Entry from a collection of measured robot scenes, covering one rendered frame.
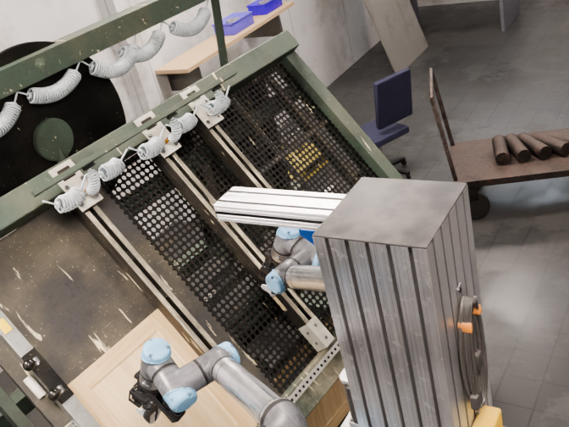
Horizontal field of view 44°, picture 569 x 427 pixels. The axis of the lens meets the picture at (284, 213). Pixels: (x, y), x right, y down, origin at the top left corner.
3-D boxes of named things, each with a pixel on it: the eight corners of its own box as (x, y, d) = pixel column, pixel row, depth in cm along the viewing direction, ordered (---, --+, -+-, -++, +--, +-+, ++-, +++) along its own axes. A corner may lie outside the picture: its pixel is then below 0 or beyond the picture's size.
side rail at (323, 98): (417, 235, 351) (431, 226, 343) (274, 69, 350) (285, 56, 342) (423, 226, 356) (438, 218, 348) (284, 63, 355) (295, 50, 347)
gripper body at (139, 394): (145, 384, 203) (147, 360, 195) (168, 400, 201) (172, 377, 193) (127, 402, 198) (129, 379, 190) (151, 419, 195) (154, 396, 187)
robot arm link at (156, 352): (151, 366, 176) (135, 342, 180) (149, 390, 183) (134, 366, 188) (179, 353, 180) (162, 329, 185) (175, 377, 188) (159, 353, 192)
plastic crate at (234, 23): (234, 24, 627) (232, 12, 622) (256, 22, 615) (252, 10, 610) (214, 36, 604) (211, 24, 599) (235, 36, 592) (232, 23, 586)
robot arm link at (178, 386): (209, 382, 176) (187, 351, 182) (171, 407, 172) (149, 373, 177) (211, 396, 182) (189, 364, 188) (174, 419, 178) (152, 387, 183)
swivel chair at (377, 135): (426, 165, 596) (411, 66, 553) (398, 193, 564) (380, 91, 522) (374, 159, 628) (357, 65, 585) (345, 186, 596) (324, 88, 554)
